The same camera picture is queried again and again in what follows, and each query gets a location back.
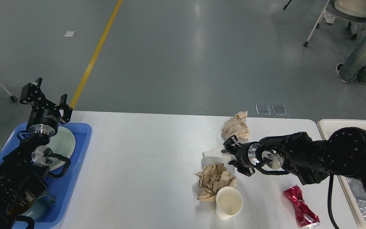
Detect yellow plate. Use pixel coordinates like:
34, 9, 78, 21
49, 149, 74, 171

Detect floor outlet plate left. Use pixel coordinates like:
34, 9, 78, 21
255, 104, 271, 115

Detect brown paper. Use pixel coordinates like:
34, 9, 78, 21
222, 110, 250, 140
195, 163, 237, 202

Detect white paper cup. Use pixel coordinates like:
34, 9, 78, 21
202, 147, 236, 166
215, 186, 243, 220

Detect brown paper front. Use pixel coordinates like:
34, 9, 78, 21
195, 163, 237, 202

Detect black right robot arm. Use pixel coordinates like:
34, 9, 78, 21
221, 127, 366, 229

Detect blue plastic tray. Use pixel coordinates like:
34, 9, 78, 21
0, 123, 92, 229

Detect white rolling chair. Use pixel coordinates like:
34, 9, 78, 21
303, 0, 366, 47

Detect silver foil bag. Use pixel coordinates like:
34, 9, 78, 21
346, 178, 366, 221

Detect floor outlet plate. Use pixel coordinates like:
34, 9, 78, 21
271, 104, 288, 115
255, 104, 271, 115

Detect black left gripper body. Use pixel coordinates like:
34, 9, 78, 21
26, 107, 61, 137

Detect red soda can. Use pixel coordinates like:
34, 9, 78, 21
283, 185, 321, 229

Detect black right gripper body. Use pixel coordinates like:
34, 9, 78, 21
236, 142, 261, 168

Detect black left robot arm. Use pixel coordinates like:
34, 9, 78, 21
0, 77, 73, 229

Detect seated person white shoes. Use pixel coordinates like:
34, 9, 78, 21
323, 12, 366, 39

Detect floor outlet plate right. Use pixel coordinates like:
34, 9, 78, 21
271, 104, 288, 115

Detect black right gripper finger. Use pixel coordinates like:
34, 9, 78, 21
221, 135, 241, 157
228, 160, 255, 177

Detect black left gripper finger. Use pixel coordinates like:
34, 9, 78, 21
19, 77, 52, 109
55, 93, 73, 124

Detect teal mug yellow inside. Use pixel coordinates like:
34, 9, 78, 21
8, 190, 56, 222

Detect white plastic bin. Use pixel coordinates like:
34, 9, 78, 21
317, 119, 366, 229

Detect green plate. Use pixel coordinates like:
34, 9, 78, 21
46, 126, 76, 158

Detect brown paper back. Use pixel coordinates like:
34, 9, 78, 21
222, 110, 250, 140

